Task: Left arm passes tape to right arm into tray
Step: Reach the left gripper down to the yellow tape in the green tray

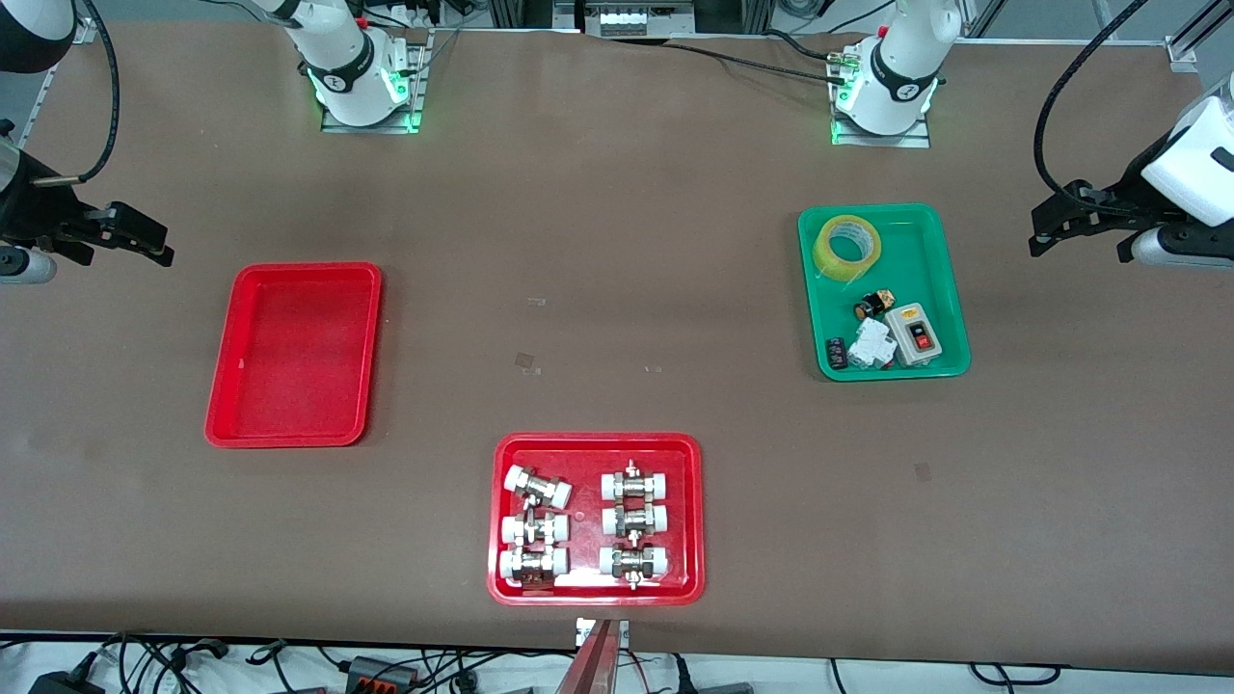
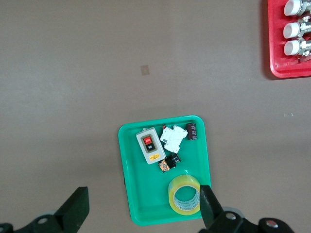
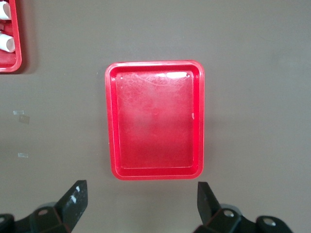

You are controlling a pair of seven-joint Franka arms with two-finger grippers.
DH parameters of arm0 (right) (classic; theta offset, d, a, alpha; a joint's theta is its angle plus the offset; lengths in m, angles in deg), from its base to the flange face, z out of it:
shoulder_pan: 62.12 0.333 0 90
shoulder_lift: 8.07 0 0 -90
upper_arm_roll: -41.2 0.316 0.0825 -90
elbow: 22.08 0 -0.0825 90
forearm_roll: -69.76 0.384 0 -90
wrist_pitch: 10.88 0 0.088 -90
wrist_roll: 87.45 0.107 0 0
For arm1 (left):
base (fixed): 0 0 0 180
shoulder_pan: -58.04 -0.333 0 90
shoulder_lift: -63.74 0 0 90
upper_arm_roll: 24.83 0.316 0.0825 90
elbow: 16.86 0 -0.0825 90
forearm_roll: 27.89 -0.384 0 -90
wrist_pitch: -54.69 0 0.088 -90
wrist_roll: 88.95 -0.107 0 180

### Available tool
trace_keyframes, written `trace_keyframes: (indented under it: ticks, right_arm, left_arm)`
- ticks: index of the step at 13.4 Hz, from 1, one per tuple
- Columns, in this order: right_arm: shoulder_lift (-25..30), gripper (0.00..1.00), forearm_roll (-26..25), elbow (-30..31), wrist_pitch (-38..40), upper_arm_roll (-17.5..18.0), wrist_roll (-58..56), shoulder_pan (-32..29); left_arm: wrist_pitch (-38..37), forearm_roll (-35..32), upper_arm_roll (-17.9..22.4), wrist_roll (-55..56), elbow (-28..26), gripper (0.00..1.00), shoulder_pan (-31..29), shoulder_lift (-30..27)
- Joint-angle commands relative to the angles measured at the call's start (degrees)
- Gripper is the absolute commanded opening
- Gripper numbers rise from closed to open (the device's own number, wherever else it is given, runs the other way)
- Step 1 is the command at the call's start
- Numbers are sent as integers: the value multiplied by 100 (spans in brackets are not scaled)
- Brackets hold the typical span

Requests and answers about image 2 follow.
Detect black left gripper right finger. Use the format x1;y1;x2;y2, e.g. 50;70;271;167
199;184;244;233

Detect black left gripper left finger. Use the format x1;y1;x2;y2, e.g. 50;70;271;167
53;186;90;233

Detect clear yellowish packing tape roll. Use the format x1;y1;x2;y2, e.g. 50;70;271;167
168;174;202;216

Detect green plastic tray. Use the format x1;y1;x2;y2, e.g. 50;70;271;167
118;115;212;227

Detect red plastic tray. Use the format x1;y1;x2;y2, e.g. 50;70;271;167
267;0;311;79

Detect small orange black transformer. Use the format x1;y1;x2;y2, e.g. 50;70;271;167
157;152;182;173

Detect small black block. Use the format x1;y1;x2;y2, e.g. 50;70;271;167
186;122;198;141

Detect white circuit breaker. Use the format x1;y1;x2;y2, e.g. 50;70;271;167
159;124;189;153

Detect metal pipe fitting white caps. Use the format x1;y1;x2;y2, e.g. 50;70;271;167
283;38;311;63
283;16;311;39
283;0;311;17

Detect grey on-off switch box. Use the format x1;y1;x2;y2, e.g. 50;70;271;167
136;127;166;165

